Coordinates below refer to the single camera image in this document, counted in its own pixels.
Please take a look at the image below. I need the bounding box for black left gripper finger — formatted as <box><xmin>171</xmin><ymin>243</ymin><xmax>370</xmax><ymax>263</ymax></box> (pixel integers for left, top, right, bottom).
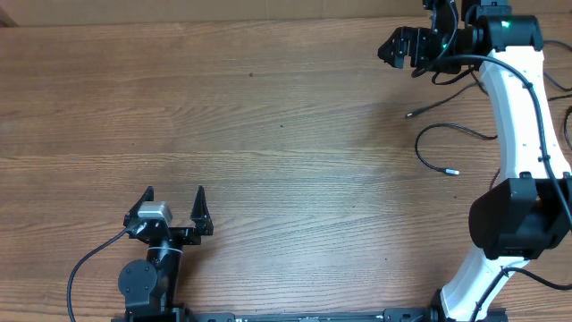
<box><xmin>190</xmin><ymin>186</ymin><xmax>214</xmax><ymax>236</ymax></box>
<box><xmin>123</xmin><ymin>186</ymin><xmax>155</xmax><ymax>227</ymax></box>

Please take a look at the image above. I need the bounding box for thick black usb cable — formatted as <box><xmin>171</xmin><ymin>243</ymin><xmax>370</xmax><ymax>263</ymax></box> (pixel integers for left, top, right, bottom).
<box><xmin>543</xmin><ymin>38</ymin><xmax>572</xmax><ymax>151</ymax></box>

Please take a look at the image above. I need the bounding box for thin black usb cable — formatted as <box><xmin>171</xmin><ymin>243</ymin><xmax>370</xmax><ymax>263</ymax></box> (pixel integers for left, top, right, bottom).
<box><xmin>414</xmin><ymin>123</ymin><xmax>500</xmax><ymax>177</ymax></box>

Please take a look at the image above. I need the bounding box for black left camera cable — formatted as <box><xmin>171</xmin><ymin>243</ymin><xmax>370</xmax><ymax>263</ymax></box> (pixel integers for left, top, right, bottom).
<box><xmin>66</xmin><ymin>227</ymin><xmax>133</xmax><ymax>322</ymax></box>

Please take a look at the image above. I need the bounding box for black right camera cable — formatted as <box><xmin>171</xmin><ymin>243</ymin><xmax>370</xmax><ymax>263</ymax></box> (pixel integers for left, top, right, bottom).
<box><xmin>410</xmin><ymin>0</ymin><xmax>572</xmax><ymax>322</ymax></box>

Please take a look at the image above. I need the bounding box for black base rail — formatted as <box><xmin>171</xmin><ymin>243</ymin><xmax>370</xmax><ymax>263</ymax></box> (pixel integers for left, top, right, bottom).
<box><xmin>111</xmin><ymin>306</ymin><xmax>509</xmax><ymax>322</ymax></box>

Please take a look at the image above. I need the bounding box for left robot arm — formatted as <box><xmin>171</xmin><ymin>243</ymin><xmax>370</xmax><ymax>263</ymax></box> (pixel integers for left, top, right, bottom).
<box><xmin>118</xmin><ymin>186</ymin><xmax>214</xmax><ymax>322</ymax></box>

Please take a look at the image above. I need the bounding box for black camera cable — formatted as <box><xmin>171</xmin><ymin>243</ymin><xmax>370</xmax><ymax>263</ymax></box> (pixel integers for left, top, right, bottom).
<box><xmin>410</xmin><ymin>0</ymin><xmax>572</xmax><ymax>322</ymax></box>
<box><xmin>66</xmin><ymin>227</ymin><xmax>133</xmax><ymax>322</ymax></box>

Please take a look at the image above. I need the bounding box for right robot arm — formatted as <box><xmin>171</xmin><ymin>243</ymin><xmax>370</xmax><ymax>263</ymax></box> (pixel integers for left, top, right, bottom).
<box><xmin>378</xmin><ymin>0</ymin><xmax>571</xmax><ymax>321</ymax></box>

